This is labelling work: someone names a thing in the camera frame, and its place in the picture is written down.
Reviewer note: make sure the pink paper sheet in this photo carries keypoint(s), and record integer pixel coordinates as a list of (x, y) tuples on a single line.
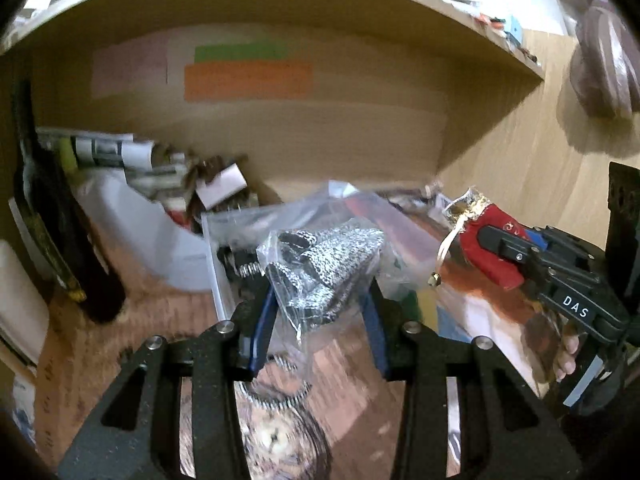
[(130, 70)]

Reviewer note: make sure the metal coil spring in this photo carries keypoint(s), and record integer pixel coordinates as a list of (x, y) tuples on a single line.
[(272, 395)]

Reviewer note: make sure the white box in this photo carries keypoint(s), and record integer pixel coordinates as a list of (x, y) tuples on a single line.
[(17, 305)]

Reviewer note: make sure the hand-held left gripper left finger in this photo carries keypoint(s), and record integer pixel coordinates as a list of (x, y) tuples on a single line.
[(262, 331)]

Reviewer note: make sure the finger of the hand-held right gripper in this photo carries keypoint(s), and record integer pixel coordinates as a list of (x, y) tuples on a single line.
[(560, 237), (505, 246)]

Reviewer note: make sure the clear plastic bag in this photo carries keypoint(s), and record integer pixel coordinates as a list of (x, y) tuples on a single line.
[(320, 220)]

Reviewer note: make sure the dark glass bottle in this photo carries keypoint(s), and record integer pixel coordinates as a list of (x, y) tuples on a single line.
[(60, 220)]

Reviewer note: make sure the red pouch with gold trim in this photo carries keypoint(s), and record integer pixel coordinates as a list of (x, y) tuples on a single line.
[(492, 260)]

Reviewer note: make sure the clear plastic box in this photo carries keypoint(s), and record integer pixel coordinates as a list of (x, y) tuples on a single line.
[(212, 260)]

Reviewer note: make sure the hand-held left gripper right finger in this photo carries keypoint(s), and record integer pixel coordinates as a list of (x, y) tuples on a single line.
[(374, 327)]

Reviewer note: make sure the person's right hand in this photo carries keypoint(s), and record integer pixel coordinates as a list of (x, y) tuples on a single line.
[(567, 357)]

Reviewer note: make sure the orange paper sheet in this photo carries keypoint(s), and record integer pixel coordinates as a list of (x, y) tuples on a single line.
[(247, 80)]

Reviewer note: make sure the glossy printed book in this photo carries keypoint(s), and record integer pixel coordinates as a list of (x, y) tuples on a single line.
[(480, 320)]

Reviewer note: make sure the black white knitted cloth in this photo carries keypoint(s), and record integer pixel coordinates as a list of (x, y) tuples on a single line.
[(325, 265)]

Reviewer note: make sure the white plastic bag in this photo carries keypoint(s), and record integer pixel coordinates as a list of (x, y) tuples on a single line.
[(150, 240)]

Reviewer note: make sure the green paper sheet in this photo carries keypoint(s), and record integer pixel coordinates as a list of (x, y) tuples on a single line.
[(240, 51)]

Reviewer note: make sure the pile of papers and packets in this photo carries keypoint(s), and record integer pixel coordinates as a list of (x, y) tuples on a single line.
[(160, 165)]

